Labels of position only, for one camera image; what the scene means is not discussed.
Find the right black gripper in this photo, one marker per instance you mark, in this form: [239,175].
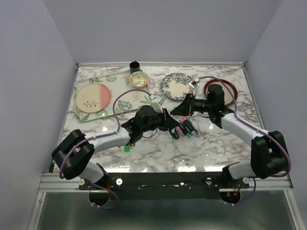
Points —
[183,109]

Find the floral yellow bowl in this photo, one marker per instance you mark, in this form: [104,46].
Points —
[139,79]

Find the floral rectangular tray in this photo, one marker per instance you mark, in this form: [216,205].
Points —
[124,97]

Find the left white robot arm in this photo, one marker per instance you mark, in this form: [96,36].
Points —
[73,154]

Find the black mounting base bar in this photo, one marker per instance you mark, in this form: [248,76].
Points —
[169,185]

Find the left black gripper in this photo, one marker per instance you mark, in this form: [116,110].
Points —
[170,123]

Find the orange black highlighter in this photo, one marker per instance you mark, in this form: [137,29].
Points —
[188,125]

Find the green capped white marker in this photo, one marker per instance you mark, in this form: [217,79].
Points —
[198,125]

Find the black cup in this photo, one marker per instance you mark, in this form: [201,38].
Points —
[134,67]

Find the green highlighter cap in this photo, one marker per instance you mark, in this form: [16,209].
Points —
[127,148]

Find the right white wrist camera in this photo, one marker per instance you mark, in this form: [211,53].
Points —
[194,86]

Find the blue black highlighter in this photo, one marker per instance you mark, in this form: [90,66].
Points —
[174,134]

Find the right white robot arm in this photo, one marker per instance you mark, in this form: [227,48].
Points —
[269,156]

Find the red rimmed brown plate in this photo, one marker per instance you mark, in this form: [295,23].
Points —
[228,88]

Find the green black highlighter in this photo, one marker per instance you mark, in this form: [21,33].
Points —
[185,131]

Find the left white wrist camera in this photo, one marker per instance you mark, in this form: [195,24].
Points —
[157,102]

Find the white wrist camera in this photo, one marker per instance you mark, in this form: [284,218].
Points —
[157,102]
[194,86]

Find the aluminium frame rail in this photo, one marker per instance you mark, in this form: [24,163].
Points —
[51,183]

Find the pink cream round plate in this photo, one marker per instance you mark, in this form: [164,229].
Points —
[93,98]

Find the purple translucent highlighter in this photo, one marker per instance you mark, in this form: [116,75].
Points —
[179,131]

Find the blue floral plate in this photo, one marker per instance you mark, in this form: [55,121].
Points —
[175,86]

